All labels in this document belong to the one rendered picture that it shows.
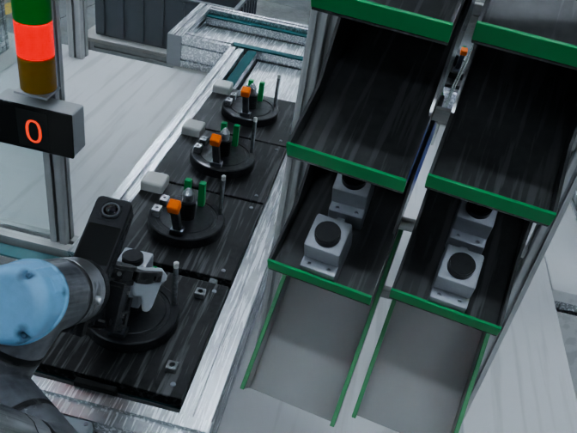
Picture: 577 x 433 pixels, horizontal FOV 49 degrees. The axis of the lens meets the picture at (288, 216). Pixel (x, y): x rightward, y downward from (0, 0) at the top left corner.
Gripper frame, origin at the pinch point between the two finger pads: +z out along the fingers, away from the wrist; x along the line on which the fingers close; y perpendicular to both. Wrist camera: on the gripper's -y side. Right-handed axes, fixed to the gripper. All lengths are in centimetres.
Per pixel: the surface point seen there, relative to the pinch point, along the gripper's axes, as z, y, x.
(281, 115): 68, -37, 8
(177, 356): 1.6, 11.7, 9.0
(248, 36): 122, -70, -15
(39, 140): 0.3, -14.4, -18.0
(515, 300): -2, -8, 53
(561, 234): 68, -24, 81
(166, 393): -3.6, 15.6, 9.6
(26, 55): -7.3, -24.8, -18.9
